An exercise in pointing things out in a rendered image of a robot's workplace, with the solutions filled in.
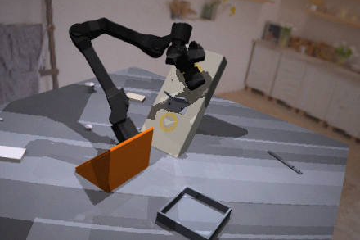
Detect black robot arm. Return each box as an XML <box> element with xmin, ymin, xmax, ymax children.
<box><xmin>69</xmin><ymin>17</ymin><xmax>205</xmax><ymax>145</ymax></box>

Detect black thin bar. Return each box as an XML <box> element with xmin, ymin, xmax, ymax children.
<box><xmin>268</xmin><ymin>151</ymin><xmax>303</xmax><ymax>174</ymax></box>

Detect grey cylinder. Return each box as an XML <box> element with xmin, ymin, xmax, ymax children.
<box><xmin>84</xmin><ymin>83</ymin><xmax>94</xmax><ymax>93</ymax></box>

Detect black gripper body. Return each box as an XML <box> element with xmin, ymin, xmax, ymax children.
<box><xmin>175</xmin><ymin>53</ymin><xmax>205</xmax><ymax>91</ymax></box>

